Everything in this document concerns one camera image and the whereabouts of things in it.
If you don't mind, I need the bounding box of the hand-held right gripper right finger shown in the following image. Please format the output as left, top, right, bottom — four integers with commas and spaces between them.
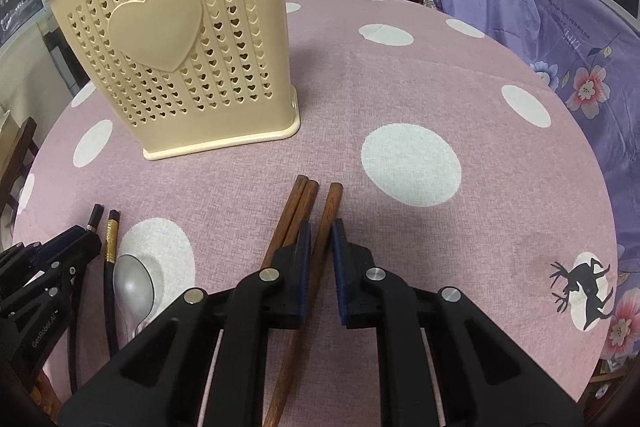
328, 218, 587, 427

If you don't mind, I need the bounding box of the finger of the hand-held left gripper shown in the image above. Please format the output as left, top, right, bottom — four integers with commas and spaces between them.
0, 258, 80, 309
37, 225, 103, 269

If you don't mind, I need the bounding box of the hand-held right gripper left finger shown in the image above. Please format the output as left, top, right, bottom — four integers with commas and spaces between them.
60, 221, 313, 427

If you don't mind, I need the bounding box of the brown wooden chopstick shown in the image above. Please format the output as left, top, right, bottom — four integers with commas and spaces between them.
260, 174, 309, 270
272, 179, 321, 253
262, 182, 346, 427

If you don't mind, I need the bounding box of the metal spoon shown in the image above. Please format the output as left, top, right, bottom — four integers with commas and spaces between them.
112, 253, 159, 343

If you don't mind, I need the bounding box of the cream plastic utensil holder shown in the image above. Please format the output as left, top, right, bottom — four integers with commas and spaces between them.
44, 0, 302, 162

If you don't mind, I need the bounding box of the small dark wooden stool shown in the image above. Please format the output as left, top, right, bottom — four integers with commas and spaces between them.
0, 116, 40, 212

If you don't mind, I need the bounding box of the grey water dispenser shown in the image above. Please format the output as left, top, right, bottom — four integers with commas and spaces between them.
42, 19, 91, 95

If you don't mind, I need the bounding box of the pink polka dot tablecloth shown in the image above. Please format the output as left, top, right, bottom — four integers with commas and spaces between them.
12, 0, 621, 427

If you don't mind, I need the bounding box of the purple floral cloth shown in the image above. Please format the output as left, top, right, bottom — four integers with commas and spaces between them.
430, 0, 640, 358

